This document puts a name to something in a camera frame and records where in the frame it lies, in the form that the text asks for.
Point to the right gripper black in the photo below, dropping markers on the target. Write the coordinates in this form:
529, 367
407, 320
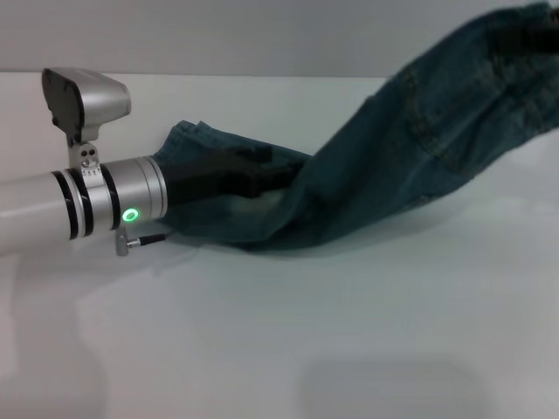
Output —
549, 39

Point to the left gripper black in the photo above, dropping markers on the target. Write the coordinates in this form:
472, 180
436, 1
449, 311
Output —
201, 176

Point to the blue denim shorts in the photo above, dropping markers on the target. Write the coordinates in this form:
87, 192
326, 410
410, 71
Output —
393, 153

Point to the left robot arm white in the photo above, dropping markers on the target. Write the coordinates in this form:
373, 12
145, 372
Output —
35, 205

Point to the white table cloth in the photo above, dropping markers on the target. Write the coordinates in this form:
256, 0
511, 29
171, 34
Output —
262, 327

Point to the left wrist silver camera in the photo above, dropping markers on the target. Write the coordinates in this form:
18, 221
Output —
96, 96

